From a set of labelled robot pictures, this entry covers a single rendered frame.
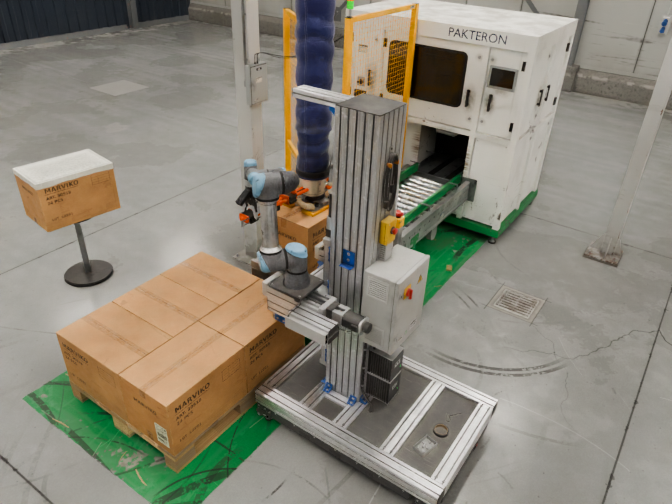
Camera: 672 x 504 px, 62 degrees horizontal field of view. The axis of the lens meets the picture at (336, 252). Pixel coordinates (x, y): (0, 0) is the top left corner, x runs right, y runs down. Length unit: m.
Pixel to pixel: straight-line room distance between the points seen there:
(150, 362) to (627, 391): 3.19
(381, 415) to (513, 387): 1.10
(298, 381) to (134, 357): 1.01
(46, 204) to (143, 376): 1.83
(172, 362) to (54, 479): 0.92
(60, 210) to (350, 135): 2.73
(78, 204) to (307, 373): 2.26
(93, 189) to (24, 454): 2.01
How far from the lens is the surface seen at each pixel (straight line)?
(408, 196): 5.24
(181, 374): 3.34
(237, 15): 4.50
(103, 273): 5.26
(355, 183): 2.75
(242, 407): 3.76
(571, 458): 3.91
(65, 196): 4.74
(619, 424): 4.25
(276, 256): 2.92
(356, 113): 2.63
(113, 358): 3.54
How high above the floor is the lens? 2.82
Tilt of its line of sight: 32 degrees down
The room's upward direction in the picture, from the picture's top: 2 degrees clockwise
